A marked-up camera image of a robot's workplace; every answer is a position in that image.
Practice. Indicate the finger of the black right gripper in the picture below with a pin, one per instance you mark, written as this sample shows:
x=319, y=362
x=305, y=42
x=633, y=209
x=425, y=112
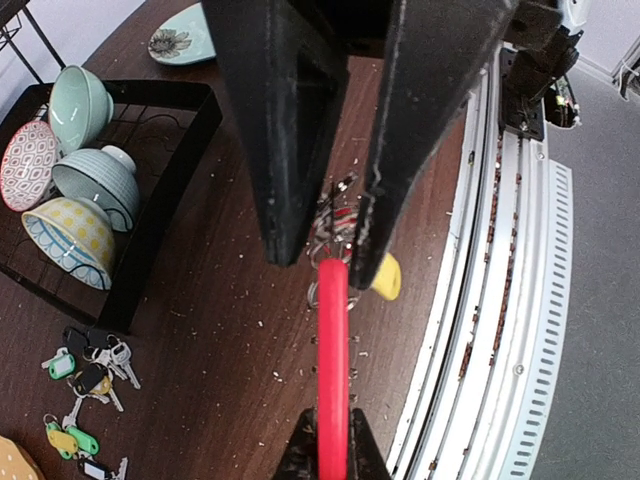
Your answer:
x=286, y=76
x=434, y=53

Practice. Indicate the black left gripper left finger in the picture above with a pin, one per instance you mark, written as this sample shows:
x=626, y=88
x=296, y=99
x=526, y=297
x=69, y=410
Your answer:
x=300, y=458

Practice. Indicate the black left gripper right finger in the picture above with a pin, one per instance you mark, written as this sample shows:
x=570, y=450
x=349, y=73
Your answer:
x=365, y=461

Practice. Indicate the yellow tag key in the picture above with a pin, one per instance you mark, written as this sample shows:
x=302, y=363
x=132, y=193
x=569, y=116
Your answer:
x=388, y=279

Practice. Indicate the large grey red keyring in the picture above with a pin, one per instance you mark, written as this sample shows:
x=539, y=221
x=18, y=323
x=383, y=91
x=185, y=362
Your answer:
x=333, y=415

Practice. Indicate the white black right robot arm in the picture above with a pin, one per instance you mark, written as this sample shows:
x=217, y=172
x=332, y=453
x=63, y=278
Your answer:
x=544, y=33

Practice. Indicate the yellow green tag keys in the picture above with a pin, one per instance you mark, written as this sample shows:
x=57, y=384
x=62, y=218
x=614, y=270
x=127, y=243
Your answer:
x=70, y=442

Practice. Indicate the light blue flower plate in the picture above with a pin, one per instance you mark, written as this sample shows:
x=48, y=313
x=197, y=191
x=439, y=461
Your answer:
x=183, y=39

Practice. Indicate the white tag key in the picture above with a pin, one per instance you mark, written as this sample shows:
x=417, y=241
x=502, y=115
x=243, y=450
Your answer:
x=98, y=471

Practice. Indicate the green celadon bowl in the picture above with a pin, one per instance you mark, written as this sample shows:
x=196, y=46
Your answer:
x=79, y=108

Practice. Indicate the grey blue ribbed bowl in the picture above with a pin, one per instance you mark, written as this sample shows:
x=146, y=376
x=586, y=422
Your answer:
x=105, y=176

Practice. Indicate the black head key bunch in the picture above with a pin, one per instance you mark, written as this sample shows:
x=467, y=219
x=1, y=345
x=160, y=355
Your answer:
x=106, y=358

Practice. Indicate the green tag key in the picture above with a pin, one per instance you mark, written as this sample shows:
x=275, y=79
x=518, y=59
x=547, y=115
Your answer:
x=61, y=365

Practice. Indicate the pink patterned bowl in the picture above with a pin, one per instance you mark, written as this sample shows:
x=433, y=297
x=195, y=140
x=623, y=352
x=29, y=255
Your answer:
x=26, y=168

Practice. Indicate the blue yellow patterned bowl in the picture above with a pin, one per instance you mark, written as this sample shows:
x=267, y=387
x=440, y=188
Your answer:
x=77, y=236

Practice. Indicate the yellow dotted plate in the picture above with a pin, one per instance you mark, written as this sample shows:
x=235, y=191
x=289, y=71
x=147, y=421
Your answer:
x=13, y=464

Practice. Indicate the black wire dish rack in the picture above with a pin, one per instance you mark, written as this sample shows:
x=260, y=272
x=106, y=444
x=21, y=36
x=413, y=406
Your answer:
x=165, y=125

